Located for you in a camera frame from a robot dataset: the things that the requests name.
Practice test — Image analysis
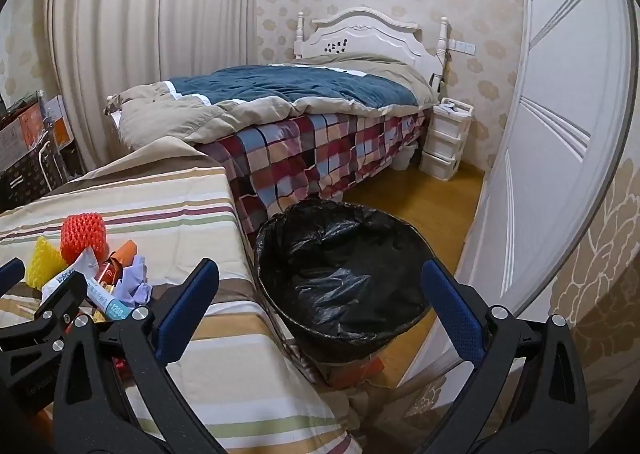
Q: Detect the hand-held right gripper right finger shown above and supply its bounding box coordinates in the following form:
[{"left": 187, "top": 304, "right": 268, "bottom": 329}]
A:
[{"left": 417, "top": 259, "right": 591, "bottom": 454}]

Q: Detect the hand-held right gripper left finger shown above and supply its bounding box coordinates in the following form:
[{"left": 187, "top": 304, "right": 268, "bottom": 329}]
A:
[{"left": 52, "top": 258, "right": 226, "bottom": 454}]

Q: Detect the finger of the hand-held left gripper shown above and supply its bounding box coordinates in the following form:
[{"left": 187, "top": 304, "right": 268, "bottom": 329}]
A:
[
  {"left": 0, "top": 258, "right": 26, "bottom": 293},
  {"left": 0, "top": 272, "right": 89, "bottom": 360}
]

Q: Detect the yellow foam fruit net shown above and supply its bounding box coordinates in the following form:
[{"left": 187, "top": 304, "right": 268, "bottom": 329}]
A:
[{"left": 25, "top": 237, "right": 68, "bottom": 289}]

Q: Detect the white blue plastic wrapper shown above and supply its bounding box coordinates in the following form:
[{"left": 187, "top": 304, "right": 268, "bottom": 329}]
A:
[{"left": 41, "top": 246, "right": 103, "bottom": 305}]

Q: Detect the blue white tube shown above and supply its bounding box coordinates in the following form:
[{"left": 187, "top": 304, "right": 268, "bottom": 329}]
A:
[{"left": 87, "top": 281, "right": 133, "bottom": 321}]

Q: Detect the red snack packet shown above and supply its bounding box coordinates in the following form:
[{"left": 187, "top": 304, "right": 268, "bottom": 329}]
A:
[{"left": 97, "top": 259, "right": 123, "bottom": 285}]

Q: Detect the orange foam fruit net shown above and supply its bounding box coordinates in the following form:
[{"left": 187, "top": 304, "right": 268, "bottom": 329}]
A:
[{"left": 61, "top": 214, "right": 107, "bottom": 265}]

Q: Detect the orange wrapper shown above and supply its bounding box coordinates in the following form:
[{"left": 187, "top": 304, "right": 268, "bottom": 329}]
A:
[{"left": 112, "top": 240, "right": 138, "bottom": 265}]

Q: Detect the black-lined trash bin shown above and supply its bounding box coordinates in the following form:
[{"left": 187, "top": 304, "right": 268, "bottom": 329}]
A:
[{"left": 254, "top": 199, "right": 436, "bottom": 365}]

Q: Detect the striped bed sheet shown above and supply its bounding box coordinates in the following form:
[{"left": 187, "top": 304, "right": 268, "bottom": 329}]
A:
[{"left": 0, "top": 139, "right": 361, "bottom": 454}]

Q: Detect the cardboard box with orange print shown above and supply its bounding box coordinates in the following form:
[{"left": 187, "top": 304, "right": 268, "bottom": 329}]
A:
[{"left": 0, "top": 101, "right": 46, "bottom": 175}]

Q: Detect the white bucket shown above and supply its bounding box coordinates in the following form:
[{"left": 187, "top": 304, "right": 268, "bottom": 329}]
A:
[{"left": 397, "top": 143, "right": 418, "bottom": 171}]

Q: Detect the white plastic drawer unit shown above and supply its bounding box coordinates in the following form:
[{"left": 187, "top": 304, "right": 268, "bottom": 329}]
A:
[{"left": 419, "top": 98, "right": 473, "bottom": 181}]

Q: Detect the white and orange box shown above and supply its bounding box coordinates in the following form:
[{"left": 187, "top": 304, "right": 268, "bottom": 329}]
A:
[{"left": 42, "top": 94, "right": 73, "bottom": 147}]

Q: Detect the plaid bed sheet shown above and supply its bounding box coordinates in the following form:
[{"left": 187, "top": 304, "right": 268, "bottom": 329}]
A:
[{"left": 197, "top": 106, "right": 433, "bottom": 237}]

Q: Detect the white panel door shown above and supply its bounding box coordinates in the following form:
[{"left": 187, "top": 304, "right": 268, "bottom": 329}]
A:
[{"left": 400, "top": 0, "right": 638, "bottom": 400}]

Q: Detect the blue and beige duvet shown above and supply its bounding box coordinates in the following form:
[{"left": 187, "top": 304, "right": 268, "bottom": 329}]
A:
[{"left": 103, "top": 54, "right": 438, "bottom": 147}]

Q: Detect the white wooden bed headboard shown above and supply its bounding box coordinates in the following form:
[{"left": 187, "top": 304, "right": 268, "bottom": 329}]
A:
[{"left": 294, "top": 7, "right": 450, "bottom": 77}]

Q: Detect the white striped curtain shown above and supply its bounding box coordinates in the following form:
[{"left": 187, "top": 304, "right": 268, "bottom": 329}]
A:
[{"left": 47, "top": 0, "right": 261, "bottom": 169}]

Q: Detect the white tube frame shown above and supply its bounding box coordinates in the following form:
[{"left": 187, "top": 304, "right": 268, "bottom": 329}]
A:
[{"left": 36, "top": 140, "right": 68, "bottom": 189}]

